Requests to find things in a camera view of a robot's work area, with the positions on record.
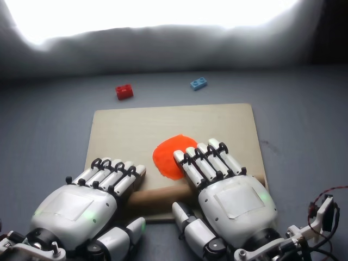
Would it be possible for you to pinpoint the orange flat dough disc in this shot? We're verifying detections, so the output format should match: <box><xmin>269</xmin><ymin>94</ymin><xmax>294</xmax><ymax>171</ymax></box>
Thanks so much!
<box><xmin>152</xmin><ymin>133</ymin><xmax>199</xmax><ymax>181</ymax></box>

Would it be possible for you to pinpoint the light wooden board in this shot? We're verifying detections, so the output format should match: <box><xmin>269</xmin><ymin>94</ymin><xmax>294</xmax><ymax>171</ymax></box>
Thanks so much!
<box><xmin>84</xmin><ymin>102</ymin><xmax>270</xmax><ymax>224</ymax></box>

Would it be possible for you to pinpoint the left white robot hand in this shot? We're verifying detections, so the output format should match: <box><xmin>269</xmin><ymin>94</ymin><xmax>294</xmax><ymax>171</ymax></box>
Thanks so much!
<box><xmin>29</xmin><ymin>157</ymin><xmax>147</xmax><ymax>261</ymax></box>

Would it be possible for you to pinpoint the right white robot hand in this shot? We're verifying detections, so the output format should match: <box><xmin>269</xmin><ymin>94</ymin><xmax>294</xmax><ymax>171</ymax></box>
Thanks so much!
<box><xmin>171</xmin><ymin>138</ymin><xmax>278</xmax><ymax>261</ymax></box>

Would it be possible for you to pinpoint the red toy brick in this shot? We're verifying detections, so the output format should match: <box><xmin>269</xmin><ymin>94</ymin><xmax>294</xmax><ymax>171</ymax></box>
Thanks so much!
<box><xmin>115</xmin><ymin>84</ymin><xmax>134</xmax><ymax>101</ymax></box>

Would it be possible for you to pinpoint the white backdrop sheet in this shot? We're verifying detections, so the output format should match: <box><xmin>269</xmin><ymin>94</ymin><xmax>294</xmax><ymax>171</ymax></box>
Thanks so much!
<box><xmin>0</xmin><ymin>0</ymin><xmax>348</xmax><ymax>82</ymax></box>

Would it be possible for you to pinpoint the blue toy brick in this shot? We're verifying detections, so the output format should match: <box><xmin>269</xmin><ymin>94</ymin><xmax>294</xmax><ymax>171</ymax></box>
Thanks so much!
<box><xmin>189</xmin><ymin>77</ymin><xmax>209</xmax><ymax>92</ymax></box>

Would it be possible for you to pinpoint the grey table cloth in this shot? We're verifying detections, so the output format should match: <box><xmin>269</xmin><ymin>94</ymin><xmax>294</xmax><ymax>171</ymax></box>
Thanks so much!
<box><xmin>0</xmin><ymin>65</ymin><xmax>348</xmax><ymax>261</ymax></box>

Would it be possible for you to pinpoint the light wooden cylinder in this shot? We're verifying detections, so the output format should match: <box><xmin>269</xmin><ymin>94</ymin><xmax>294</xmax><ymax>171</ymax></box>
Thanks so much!
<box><xmin>127</xmin><ymin>176</ymin><xmax>266</xmax><ymax>216</ymax></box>

